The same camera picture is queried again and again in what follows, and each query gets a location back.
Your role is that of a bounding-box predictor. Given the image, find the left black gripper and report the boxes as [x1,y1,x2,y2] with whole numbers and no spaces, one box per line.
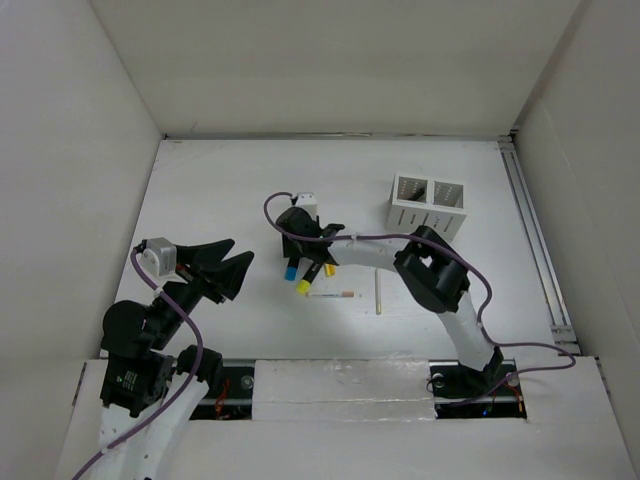
[150,237,253,346]

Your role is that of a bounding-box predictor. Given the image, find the blue cap highlighter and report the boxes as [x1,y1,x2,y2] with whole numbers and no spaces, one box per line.
[284,258,299,282]

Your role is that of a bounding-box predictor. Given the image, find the yellow cap black highlighter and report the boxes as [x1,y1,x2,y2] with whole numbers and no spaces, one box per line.
[296,265,318,295]

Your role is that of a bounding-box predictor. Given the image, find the white pen brown tip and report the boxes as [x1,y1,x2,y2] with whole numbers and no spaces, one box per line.
[304,291,357,298]

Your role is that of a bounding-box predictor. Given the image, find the thin white yellow pencil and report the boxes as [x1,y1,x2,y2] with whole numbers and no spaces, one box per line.
[374,269,382,316]

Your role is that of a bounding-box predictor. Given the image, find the orange cap highlighter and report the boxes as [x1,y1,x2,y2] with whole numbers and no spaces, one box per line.
[407,184,427,203]

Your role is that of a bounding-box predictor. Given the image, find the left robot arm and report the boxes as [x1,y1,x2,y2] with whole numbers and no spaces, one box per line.
[74,237,254,479]

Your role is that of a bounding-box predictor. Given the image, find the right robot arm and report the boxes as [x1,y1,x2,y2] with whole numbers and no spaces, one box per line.
[273,206,504,399]

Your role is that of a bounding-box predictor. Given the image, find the white yellow marker pen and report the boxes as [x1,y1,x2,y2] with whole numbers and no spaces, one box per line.
[324,264,336,277]

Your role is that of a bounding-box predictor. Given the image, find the white slotted pen holder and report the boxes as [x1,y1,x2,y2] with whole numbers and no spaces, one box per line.
[386,173,467,242]

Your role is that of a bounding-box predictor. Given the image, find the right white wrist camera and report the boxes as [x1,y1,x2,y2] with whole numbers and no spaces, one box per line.
[291,192,318,218]

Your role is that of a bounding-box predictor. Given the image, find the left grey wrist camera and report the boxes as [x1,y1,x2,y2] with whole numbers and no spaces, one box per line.
[139,237,177,279]

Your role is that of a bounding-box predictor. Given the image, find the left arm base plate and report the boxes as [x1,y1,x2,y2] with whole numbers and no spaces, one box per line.
[190,360,256,421]

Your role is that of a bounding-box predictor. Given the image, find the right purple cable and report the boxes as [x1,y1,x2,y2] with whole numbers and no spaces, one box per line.
[262,191,578,405]

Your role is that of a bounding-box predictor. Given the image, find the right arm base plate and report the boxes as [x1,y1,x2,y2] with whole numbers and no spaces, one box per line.
[426,361,527,420]

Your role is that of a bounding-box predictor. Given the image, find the aluminium rail right side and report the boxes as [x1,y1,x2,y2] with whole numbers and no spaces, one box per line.
[498,136,582,356]

